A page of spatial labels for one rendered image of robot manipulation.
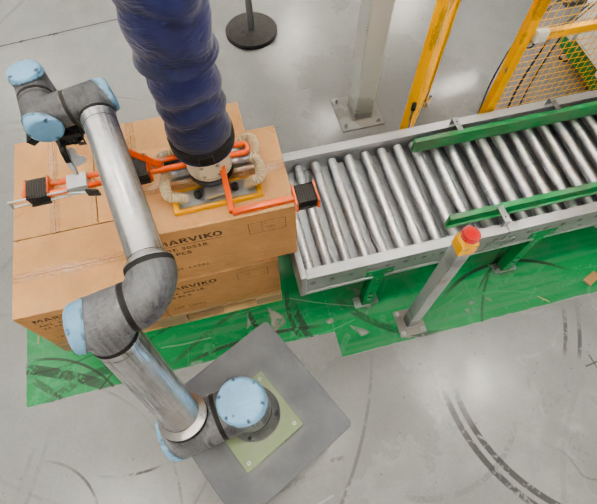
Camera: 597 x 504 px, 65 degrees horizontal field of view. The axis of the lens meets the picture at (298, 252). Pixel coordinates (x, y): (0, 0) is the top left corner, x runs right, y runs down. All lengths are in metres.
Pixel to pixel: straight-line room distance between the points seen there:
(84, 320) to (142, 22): 0.69
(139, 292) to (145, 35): 0.61
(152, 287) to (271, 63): 2.89
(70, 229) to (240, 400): 1.36
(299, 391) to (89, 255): 1.19
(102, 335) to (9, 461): 1.87
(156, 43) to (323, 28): 2.85
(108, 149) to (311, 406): 1.11
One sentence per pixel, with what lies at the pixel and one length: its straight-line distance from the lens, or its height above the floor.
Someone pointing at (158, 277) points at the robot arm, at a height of 1.59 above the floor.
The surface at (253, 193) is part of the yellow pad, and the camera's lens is 1.78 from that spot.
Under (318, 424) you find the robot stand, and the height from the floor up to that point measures 0.75.
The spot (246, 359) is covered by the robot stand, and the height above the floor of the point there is 0.75.
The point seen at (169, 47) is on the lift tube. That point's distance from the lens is 1.28.
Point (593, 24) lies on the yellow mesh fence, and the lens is 2.80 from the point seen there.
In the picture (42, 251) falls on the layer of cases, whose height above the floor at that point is 0.54.
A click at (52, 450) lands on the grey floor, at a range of 2.80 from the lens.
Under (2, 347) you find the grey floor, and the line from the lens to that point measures 3.05.
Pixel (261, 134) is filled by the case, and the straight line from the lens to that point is 1.97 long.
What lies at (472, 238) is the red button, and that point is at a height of 1.04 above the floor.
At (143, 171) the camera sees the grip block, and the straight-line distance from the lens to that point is 1.77.
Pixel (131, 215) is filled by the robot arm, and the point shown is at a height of 1.60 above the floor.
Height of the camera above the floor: 2.51
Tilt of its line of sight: 64 degrees down
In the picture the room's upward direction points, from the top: straight up
